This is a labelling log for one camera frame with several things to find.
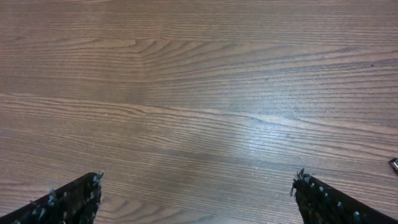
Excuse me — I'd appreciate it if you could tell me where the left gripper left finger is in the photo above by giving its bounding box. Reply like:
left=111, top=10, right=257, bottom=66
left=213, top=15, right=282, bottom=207
left=1, top=172, right=104, bottom=224

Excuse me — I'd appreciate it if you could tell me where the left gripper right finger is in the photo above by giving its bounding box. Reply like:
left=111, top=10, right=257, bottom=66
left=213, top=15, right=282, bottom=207
left=290, top=170, right=397, bottom=224

